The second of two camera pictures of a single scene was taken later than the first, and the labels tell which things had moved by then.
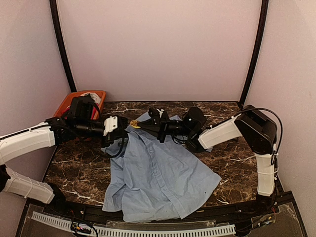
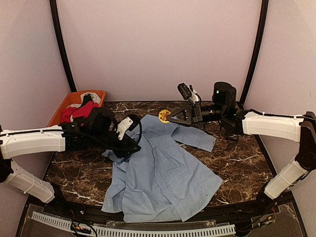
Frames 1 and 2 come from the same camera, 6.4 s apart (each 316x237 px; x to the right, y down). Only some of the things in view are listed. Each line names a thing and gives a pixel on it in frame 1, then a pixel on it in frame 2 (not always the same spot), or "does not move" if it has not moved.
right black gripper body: (172, 127) → (197, 115)
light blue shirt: (155, 180) does not move
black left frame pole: (57, 27) does not move
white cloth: (94, 96) does not move
